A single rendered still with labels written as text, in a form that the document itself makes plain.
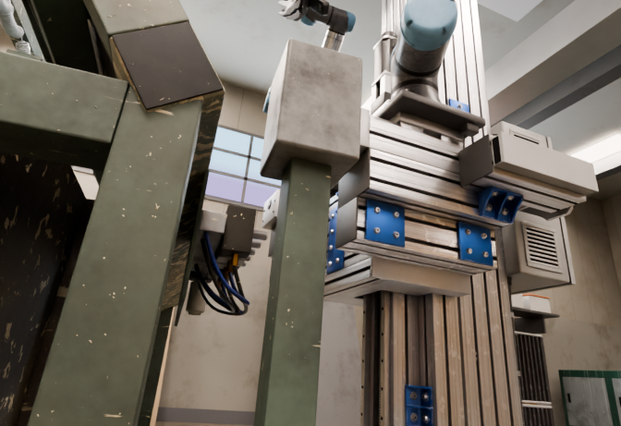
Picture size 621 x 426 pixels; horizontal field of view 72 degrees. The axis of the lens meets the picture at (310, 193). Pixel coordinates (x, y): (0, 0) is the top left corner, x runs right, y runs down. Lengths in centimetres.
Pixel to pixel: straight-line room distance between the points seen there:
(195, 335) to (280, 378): 420
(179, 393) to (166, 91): 426
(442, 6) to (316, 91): 47
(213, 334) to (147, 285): 427
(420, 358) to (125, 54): 89
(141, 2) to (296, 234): 37
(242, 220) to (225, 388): 402
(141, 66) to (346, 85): 28
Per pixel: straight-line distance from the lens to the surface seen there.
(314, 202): 57
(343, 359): 462
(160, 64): 60
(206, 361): 473
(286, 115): 59
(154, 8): 66
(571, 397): 697
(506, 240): 129
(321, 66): 65
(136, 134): 55
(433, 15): 100
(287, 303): 53
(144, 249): 50
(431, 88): 107
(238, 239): 81
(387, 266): 96
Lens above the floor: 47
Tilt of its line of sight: 23 degrees up
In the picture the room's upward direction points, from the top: 5 degrees clockwise
